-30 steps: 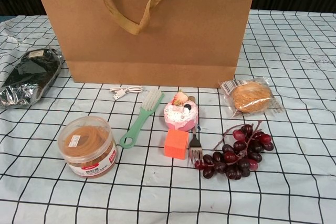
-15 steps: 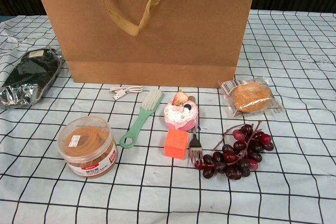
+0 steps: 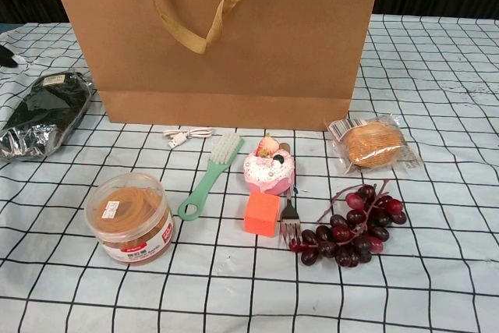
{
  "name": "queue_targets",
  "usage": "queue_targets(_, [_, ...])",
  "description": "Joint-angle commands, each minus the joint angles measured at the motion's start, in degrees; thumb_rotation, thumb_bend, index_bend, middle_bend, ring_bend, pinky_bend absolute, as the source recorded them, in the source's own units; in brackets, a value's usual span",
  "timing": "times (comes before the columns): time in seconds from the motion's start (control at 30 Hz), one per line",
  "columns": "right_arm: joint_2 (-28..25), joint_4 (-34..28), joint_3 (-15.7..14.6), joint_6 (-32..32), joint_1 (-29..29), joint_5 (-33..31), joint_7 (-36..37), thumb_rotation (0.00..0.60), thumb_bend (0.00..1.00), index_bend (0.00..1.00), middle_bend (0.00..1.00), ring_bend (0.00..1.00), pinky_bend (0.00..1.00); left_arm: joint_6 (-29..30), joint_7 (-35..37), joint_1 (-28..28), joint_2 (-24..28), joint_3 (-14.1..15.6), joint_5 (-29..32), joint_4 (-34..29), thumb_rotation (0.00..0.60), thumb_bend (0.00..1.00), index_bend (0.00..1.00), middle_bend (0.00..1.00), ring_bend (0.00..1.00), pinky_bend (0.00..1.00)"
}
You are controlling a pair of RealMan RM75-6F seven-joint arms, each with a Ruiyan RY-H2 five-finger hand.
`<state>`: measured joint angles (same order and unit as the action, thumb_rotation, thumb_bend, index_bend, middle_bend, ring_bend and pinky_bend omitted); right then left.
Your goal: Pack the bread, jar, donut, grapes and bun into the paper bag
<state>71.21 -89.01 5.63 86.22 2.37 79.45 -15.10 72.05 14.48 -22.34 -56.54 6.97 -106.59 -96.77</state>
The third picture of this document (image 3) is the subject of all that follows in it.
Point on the dark red grape bunch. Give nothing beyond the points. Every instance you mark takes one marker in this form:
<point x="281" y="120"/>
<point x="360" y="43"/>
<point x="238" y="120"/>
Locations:
<point x="351" y="231"/>

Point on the green plastic brush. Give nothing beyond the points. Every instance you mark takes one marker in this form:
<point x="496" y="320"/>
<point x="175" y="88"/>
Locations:
<point x="206" y="181"/>

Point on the clear jar of rubber bands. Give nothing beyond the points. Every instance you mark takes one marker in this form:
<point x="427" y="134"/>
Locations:
<point x="128" y="224"/>

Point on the brown paper bag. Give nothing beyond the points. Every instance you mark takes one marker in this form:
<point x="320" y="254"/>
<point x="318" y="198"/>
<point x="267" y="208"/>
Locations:
<point x="273" y="56"/>

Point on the black item in plastic wrap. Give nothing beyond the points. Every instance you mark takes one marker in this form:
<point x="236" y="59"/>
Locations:
<point x="43" y="107"/>

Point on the orange cube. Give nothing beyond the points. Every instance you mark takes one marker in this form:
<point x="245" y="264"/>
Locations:
<point x="261" y="214"/>

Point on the metal fork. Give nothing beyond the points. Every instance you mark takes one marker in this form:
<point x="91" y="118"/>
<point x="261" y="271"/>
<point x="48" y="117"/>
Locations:
<point x="290" y="216"/>

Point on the pink toy cupcake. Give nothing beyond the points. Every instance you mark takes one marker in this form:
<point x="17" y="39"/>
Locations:
<point x="267" y="173"/>

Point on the white checked tablecloth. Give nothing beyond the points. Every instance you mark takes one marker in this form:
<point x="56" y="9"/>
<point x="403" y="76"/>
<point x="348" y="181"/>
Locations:
<point x="429" y="270"/>

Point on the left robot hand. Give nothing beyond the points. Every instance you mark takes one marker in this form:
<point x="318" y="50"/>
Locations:
<point x="7" y="57"/>

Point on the packaged orange bun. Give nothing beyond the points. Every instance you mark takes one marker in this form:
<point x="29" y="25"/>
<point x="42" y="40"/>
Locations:
<point x="370" y="142"/>

